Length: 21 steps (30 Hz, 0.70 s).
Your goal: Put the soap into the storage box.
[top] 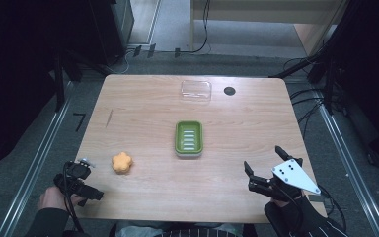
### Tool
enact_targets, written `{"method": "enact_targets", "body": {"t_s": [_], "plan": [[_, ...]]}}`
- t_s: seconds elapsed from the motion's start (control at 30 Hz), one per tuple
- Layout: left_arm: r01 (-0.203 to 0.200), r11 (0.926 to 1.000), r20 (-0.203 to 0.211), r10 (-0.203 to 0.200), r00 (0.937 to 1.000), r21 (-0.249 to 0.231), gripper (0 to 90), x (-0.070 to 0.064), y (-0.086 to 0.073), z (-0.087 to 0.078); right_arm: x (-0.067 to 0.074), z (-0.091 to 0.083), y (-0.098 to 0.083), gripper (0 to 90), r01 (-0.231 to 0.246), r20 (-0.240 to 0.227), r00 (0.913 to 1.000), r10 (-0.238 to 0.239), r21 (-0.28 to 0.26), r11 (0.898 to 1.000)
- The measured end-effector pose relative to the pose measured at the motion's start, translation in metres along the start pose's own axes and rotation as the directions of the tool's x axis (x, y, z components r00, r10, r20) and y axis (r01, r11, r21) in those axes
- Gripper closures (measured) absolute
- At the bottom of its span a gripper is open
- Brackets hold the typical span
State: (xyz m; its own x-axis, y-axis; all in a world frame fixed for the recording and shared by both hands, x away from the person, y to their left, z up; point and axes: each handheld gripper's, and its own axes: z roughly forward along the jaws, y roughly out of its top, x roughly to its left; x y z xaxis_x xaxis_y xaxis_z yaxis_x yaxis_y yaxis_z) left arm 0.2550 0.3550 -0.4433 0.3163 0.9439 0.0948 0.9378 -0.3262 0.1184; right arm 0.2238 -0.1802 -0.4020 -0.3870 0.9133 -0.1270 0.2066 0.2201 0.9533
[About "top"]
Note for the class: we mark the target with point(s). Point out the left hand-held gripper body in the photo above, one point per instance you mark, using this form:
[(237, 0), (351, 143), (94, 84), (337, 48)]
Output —
[(79, 189)]

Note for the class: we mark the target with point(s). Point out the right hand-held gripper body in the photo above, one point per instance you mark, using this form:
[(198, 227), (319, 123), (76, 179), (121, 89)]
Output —
[(294, 177)]

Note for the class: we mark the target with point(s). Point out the person's left hand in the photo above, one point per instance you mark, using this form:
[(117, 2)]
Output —
[(51, 198)]

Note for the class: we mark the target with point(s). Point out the person's right hand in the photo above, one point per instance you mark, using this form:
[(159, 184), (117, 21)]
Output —
[(279, 203)]

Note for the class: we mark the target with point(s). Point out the green soap dish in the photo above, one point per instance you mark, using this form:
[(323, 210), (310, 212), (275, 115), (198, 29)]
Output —
[(189, 138)]

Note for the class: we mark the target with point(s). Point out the black round table grommet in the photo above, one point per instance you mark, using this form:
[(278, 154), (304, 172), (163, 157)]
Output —
[(229, 91)]

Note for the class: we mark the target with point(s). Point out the black metal stand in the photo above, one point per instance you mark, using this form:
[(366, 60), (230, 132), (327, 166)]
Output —
[(66, 70), (322, 70)]

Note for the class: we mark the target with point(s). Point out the clear plastic container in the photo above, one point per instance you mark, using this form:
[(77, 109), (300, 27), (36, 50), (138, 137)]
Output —
[(196, 90)]

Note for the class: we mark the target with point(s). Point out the person's striped clothing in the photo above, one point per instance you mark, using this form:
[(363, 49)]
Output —
[(177, 231)]

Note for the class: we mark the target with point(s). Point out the light wooden desk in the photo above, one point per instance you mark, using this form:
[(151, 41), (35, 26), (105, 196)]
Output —
[(263, 13)]

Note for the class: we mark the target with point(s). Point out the dark cabinet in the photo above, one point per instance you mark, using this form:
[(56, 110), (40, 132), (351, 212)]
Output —
[(112, 29)]

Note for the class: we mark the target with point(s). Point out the metal floor rail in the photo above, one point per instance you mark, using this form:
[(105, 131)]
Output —
[(33, 171), (352, 168)]

